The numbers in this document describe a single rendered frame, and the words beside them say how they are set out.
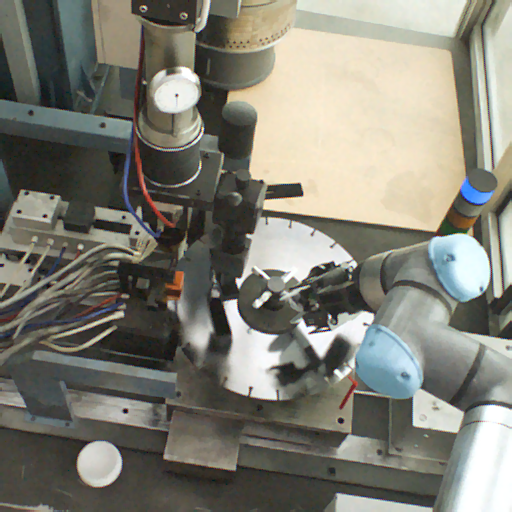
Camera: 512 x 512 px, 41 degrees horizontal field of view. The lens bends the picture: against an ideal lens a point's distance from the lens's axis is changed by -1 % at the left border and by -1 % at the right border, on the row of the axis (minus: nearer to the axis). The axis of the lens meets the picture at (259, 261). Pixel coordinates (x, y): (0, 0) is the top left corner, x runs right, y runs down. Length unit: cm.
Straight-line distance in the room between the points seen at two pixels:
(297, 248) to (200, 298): 19
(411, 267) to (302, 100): 94
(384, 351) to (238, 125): 49
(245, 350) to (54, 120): 49
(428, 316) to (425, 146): 94
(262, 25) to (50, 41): 43
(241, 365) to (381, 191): 64
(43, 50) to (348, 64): 75
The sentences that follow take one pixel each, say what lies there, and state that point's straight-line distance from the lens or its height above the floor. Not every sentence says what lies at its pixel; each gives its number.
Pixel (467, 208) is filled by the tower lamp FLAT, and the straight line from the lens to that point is 107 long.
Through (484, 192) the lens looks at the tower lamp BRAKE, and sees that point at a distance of 104.
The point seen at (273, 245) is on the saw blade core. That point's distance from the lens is 115.
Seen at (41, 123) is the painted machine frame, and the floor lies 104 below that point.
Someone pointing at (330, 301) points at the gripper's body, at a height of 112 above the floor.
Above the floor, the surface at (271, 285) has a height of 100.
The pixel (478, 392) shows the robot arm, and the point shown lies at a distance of 74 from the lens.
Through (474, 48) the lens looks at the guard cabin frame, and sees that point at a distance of 192.
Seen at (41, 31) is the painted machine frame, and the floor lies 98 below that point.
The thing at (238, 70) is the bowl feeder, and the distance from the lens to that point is 162.
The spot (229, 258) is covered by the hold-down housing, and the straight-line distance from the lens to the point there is 92.
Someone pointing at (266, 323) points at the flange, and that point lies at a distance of 106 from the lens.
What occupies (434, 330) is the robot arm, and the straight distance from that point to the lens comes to 74.
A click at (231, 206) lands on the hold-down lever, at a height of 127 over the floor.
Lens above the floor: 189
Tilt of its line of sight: 57 degrees down
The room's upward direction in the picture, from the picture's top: 12 degrees clockwise
